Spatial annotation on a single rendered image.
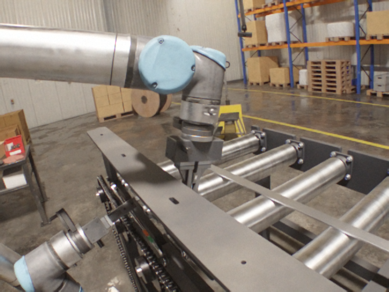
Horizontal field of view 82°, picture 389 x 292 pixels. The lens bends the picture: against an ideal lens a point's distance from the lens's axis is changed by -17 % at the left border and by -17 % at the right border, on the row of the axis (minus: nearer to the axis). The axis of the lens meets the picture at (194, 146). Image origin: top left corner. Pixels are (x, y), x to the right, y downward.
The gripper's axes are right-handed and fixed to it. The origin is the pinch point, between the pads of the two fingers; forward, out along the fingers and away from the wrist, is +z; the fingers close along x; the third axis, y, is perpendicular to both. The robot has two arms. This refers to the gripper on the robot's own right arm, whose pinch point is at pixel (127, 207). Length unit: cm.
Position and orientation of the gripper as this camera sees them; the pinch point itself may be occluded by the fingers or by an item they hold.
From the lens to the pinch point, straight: 72.9
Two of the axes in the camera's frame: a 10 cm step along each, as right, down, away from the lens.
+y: 5.7, 8.2, -0.1
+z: 7.3, -5.0, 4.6
